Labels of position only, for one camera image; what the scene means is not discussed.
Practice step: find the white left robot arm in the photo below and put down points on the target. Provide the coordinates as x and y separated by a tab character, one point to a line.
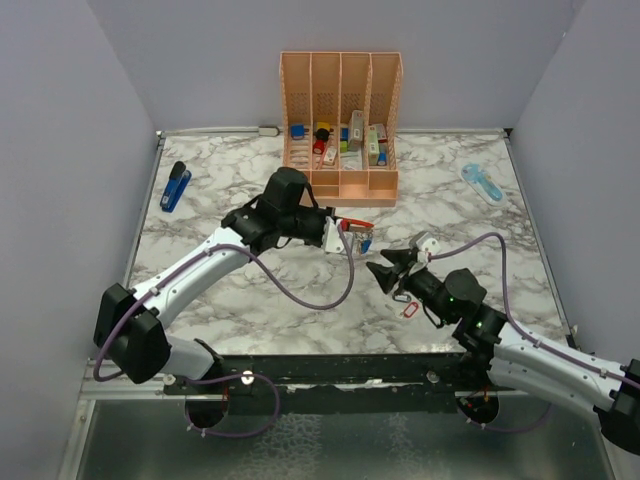
132	323

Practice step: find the blue plastic key tag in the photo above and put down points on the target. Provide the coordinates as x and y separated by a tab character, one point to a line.
365	245

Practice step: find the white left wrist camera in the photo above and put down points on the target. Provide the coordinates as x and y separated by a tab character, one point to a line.
332	243

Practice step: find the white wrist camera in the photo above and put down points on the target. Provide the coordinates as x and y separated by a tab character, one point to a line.
425	246
332	243

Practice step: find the peach plastic desk organizer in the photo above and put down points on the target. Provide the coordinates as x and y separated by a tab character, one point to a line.
329	99

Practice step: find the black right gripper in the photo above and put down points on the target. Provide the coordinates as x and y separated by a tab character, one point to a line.
386	275

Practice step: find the blue stapler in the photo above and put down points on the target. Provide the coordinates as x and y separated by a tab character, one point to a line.
177	182

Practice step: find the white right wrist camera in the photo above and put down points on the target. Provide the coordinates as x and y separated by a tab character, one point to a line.
425	246

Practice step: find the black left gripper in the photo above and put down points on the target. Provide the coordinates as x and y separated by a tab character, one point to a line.
322	214

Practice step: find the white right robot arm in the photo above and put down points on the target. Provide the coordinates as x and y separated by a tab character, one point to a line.
515	357

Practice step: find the green white box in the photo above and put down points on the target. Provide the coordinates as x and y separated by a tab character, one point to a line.
377	145

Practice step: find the blue packaged correction tape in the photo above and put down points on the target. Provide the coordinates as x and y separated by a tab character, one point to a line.
482	183

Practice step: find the metal key organizer red handle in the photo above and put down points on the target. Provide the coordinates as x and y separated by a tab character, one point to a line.
360	229

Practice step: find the red tag with key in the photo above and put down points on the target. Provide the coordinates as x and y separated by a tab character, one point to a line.
408	310

